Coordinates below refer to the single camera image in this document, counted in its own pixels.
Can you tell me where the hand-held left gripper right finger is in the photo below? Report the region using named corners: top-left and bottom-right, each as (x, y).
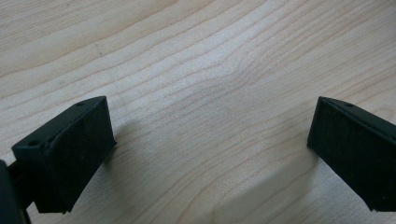
top-left (306, 95), bottom-right (396, 213)

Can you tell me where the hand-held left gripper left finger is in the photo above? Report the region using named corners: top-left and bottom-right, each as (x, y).
top-left (7, 95), bottom-right (118, 215)

